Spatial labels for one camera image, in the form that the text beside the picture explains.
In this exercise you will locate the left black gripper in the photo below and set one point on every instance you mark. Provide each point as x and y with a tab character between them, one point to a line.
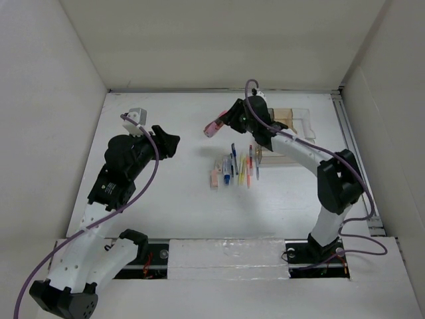
166	142

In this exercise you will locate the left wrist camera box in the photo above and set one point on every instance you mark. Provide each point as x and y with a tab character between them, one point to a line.
135	117

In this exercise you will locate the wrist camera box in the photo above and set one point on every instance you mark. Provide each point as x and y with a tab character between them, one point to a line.
135	117
258	93

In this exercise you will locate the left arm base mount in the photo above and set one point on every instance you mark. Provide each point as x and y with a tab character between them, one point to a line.
150	266

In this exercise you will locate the pink correction tape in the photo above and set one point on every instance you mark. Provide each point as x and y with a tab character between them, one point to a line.
214	179

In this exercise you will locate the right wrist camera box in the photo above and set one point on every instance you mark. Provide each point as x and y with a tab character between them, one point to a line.
258	93

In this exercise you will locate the blue clear highlighter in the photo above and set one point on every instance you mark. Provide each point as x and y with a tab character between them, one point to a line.
257	168

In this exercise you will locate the transparent desk organizer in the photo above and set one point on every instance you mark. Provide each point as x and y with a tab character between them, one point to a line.
298	122

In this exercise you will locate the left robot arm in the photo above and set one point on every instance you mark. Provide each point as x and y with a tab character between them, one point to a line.
71	289

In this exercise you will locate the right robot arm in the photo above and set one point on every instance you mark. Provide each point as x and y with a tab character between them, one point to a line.
338	186

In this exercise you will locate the yellow highlighter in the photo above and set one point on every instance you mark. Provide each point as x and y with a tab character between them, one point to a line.
242	169

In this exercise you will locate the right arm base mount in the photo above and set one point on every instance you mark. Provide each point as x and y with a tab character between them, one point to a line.
306	260

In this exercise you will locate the blue gel pen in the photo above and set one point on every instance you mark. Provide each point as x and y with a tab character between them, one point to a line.
234	156

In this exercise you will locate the black gel pen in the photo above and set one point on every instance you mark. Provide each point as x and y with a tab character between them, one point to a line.
232	165

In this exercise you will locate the clear glue bottle blue cap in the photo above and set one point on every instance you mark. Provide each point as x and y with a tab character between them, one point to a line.
226	170

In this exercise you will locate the red gel pen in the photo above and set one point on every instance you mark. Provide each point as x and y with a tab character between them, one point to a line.
251	157

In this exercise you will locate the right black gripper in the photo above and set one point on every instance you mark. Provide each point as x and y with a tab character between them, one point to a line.
231	115

